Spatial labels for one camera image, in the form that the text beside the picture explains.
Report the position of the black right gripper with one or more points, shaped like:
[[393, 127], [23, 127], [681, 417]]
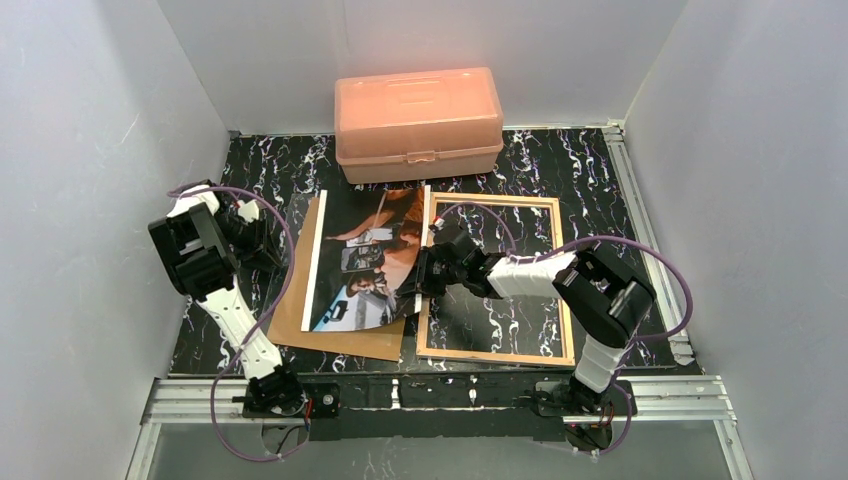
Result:
[[431, 271]]

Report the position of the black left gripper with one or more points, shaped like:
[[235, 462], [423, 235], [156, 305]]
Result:
[[258, 244]]

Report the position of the white wooden picture frame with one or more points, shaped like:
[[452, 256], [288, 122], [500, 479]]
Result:
[[492, 299]]

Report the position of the brown cardboard backing board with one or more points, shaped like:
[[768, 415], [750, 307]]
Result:
[[383, 343]]

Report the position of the printed photo with white border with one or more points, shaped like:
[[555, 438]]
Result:
[[365, 245]]

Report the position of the clear acrylic sheet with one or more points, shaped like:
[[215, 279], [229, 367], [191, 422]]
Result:
[[294, 212]]

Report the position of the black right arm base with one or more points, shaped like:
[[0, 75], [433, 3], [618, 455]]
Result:
[[571, 398]]

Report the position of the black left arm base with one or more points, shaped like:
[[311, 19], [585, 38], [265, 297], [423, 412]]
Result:
[[282, 395]]

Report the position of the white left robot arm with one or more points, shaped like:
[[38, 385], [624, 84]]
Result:
[[210, 235]]

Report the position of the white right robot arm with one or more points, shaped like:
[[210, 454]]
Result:
[[607, 296]]

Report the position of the translucent orange plastic box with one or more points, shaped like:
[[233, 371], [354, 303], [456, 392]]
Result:
[[417, 126]]

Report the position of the aluminium front rail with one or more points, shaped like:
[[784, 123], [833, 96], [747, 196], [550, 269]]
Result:
[[653, 398]]

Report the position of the aluminium rail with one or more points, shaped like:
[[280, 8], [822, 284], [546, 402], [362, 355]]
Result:
[[671, 302], [653, 398]]

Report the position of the aluminium right side rail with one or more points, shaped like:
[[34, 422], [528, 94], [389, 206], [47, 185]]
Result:
[[671, 302]]

